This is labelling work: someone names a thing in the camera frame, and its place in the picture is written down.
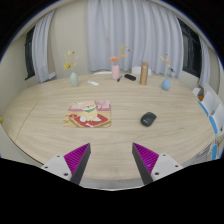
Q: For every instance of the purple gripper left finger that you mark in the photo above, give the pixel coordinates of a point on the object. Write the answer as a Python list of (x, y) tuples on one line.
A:
[(70, 166)]

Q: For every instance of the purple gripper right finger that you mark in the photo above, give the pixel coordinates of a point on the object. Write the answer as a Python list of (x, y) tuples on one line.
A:
[(153, 166)]

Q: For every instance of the black computer mouse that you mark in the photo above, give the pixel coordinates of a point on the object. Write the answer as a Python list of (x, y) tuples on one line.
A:
[(147, 119)]

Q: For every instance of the dog picture mouse pad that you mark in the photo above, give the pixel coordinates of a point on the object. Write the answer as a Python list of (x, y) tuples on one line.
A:
[(88, 114)]

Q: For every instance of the white blue chair near right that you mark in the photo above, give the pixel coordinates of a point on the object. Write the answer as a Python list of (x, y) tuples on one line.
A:
[(217, 119)]

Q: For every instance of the white blue chair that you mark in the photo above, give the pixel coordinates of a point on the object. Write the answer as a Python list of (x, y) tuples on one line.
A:
[(207, 103), (217, 119)]

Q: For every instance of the blue vase with flowers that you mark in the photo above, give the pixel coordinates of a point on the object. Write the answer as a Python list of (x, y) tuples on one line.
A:
[(166, 84)]

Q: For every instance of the copper thermos bottle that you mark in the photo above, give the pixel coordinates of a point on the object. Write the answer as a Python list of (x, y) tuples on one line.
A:
[(144, 73)]

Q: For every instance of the white remote control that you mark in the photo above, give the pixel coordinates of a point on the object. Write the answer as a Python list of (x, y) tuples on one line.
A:
[(93, 83)]

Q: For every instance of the white chair far right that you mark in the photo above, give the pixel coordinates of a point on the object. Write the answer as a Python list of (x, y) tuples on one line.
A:
[(196, 91)]

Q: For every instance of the black glasses case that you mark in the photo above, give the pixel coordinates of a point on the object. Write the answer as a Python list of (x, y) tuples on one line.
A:
[(130, 77)]

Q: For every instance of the white chair far left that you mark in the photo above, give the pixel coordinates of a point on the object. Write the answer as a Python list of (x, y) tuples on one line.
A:
[(102, 72)]

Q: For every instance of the grey right curtain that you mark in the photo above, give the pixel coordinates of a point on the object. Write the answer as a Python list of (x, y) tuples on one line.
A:
[(205, 69)]

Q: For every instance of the grey curtain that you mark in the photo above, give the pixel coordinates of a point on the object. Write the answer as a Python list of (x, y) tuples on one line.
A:
[(40, 48), (143, 30), (205, 69)]

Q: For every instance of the pink vase with flowers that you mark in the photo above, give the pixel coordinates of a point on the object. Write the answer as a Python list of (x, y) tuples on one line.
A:
[(115, 69)]

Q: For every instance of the left dark window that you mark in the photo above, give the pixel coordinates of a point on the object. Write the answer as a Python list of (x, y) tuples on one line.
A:
[(28, 54)]

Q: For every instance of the dark window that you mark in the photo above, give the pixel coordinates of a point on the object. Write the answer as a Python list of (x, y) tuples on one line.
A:
[(28, 54), (192, 62)]

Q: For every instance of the green vase with yellow flowers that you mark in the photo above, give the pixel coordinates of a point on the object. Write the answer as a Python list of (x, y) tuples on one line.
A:
[(70, 63)]

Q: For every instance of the right dark window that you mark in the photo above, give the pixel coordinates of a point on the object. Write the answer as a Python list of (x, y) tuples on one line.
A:
[(192, 62)]

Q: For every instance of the grey left curtain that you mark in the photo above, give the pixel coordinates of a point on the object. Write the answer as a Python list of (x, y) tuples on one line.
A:
[(40, 48)]

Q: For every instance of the grey centre curtain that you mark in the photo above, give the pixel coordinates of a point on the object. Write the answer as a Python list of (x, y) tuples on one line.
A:
[(143, 30)]

